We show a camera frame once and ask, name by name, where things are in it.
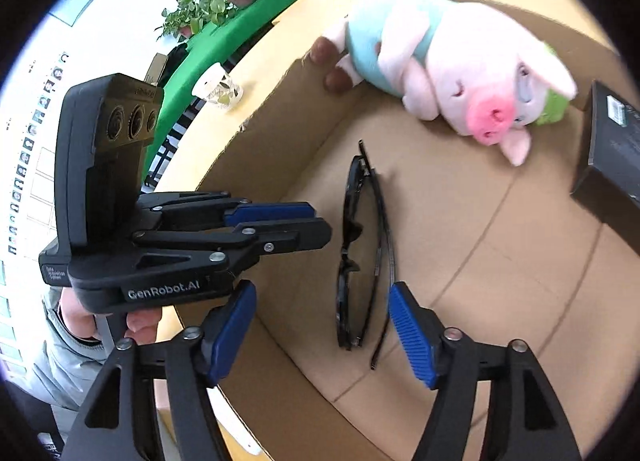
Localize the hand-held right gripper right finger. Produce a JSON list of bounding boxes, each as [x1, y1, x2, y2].
[[387, 282, 583, 461]]

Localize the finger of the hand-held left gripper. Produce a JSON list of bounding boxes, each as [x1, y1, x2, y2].
[[132, 217, 333, 276], [137, 191, 317, 233]]

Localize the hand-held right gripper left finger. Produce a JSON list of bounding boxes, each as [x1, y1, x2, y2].
[[60, 280, 258, 461]]

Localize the black glasses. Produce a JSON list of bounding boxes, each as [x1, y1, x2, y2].
[[336, 140, 398, 371]]

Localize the large cardboard box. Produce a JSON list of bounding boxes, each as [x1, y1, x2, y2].
[[192, 0, 640, 461]]

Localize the person's left forearm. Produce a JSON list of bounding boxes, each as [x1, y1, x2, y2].
[[32, 286, 166, 409]]

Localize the person's left hand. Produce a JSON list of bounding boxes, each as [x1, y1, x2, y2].
[[59, 291, 162, 346]]

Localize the small brown box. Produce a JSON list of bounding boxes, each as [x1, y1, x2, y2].
[[145, 53, 168, 88]]

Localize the green cloth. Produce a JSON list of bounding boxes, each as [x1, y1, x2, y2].
[[142, 0, 308, 192]]

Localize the small potted plant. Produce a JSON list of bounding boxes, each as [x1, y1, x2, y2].
[[160, 0, 211, 44]]

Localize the pink pig plush toy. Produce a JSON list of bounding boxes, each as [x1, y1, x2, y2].
[[310, 0, 578, 166]]

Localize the black box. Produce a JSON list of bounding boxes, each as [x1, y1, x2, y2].
[[570, 81, 640, 212]]

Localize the wall chart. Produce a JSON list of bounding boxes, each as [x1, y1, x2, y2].
[[0, 53, 68, 254]]

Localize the light blue wall sign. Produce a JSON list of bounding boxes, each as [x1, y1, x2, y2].
[[50, 0, 103, 24]]

